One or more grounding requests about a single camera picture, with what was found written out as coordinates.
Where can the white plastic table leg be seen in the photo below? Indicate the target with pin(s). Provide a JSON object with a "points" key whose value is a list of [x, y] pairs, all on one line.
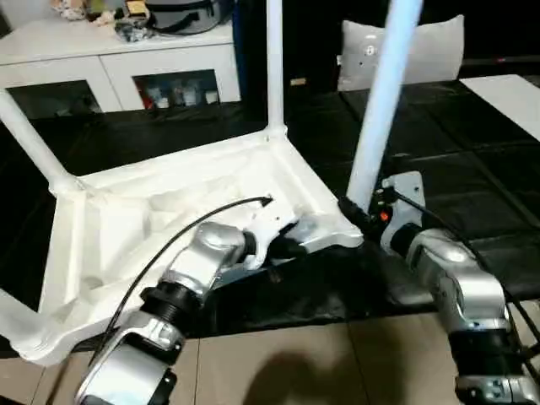
{"points": [[384, 101], [34, 139], [17, 325], [275, 67]]}

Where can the colourful clutter bundle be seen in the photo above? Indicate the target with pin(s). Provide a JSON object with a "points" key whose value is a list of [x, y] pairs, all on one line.
{"points": [[126, 24]]}

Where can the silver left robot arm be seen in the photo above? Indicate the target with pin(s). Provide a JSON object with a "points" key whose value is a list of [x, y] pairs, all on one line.
{"points": [[202, 257]]}

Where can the white plastic table top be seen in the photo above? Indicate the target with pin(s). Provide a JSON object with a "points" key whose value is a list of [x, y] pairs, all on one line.
{"points": [[126, 219]]}

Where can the black cabinet with yellow label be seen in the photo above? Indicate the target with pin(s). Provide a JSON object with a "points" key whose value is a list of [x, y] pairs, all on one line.
{"points": [[312, 42]]}

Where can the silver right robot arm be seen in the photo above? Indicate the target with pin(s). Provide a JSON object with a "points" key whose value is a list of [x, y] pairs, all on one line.
{"points": [[464, 287]]}

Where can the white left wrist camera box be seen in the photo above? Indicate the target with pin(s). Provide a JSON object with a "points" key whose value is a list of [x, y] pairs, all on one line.
{"points": [[274, 221]]}

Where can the grey pillow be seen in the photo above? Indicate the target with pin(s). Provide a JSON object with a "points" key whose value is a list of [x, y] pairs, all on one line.
{"points": [[439, 51]]}

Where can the white sideboard cabinet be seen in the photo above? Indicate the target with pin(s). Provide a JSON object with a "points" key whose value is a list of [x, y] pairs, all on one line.
{"points": [[84, 59]]}

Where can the white flat board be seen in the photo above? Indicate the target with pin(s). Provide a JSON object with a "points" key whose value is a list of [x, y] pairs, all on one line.
{"points": [[510, 101]]}

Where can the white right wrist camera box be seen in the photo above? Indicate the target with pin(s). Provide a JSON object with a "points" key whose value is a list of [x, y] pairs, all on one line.
{"points": [[405, 190]]}

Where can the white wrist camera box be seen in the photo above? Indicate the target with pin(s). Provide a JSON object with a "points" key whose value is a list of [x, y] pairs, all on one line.
{"points": [[405, 190], [274, 221]]}

